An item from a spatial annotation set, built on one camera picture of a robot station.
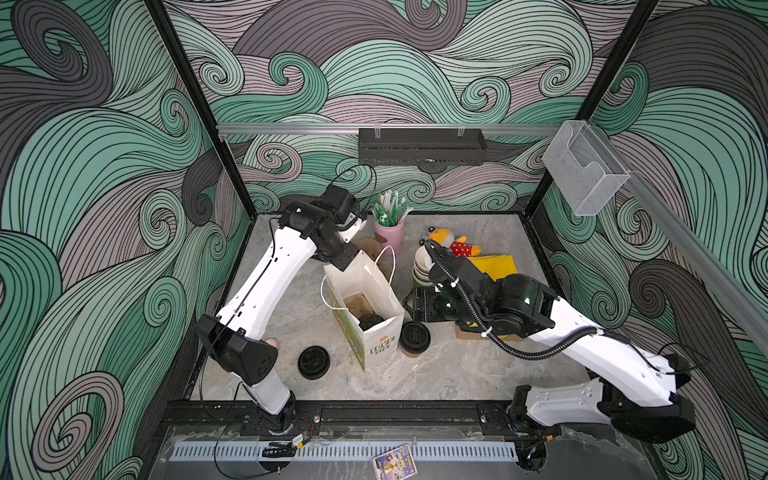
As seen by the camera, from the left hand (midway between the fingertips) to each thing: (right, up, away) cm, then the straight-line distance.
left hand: (342, 251), depth 75 cm
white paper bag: (+9, -22, -4) cm, 24 cm away
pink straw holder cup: (+15, +4, +24) cm, 29 cm away
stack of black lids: (-9, -31, +6) cm, 33 cm away
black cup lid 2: (+19, -23, +2) cm, 30 cm away
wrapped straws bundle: (+13, +13, +25) cm, 31 cm away
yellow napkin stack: (+48, -6, +20) cm, 52 cm away
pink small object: (-21, -27, +9) cm, 36 cm away
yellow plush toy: (+37, 0, +27) cm, 46 cm away
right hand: (+17, -11, -12) cm, 23 cm away
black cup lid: (+7, -15, -11) cm, 20 cm away
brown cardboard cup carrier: (+7, 0, +28) cm, 29 cm away
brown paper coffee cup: (+19, -29, +6) cm, 35 cm away
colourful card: (+14, -48, -9) cm, 51 cm away
